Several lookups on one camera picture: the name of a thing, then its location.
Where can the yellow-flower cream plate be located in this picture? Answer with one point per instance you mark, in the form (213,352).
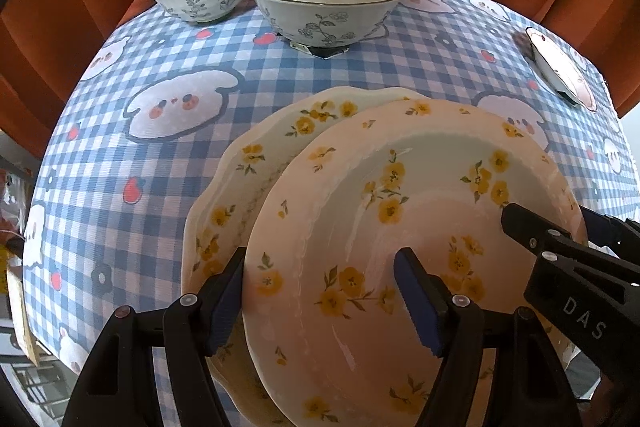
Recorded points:
(235,187)
(350,207)

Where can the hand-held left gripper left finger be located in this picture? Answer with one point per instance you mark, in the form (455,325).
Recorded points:
(226,307)

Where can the wooden board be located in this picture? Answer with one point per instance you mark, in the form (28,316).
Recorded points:
(25,332)

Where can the orange curtain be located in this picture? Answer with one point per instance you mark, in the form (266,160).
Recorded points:
(75,7)

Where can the small white pink-rimmed plate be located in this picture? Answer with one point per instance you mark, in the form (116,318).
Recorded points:
(555,62)

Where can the blue checked bear-print tablecloth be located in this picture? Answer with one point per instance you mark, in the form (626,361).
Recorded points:
(150,207)

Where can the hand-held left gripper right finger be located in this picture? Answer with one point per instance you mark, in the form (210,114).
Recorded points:
(417,302)

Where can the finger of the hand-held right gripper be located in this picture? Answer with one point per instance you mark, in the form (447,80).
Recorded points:
(615,234)
(530,227)

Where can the clear plastic bag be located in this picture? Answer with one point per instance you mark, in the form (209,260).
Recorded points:
(10,202)

